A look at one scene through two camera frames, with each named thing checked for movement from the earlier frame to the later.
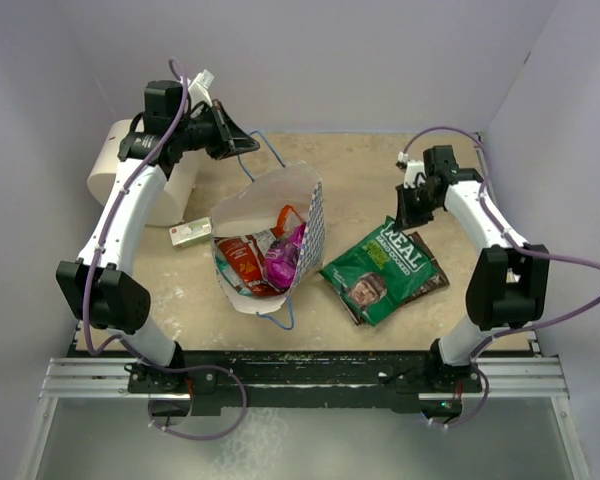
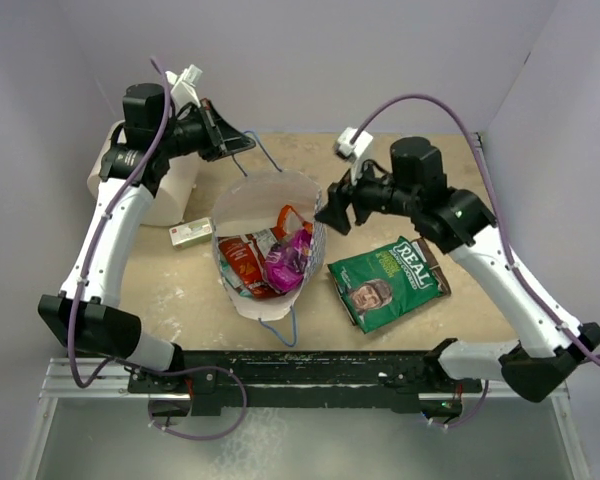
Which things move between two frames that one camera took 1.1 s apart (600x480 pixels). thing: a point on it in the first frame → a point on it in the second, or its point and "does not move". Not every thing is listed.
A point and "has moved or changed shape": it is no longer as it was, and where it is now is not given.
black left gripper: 240,142 does not move
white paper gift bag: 258,209 has moved or changed shape
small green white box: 191,234 does not move
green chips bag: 381,272 has moved or changed shape
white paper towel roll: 103,166 does not move
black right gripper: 406,218 → 340,194
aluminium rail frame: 106,380 does not move
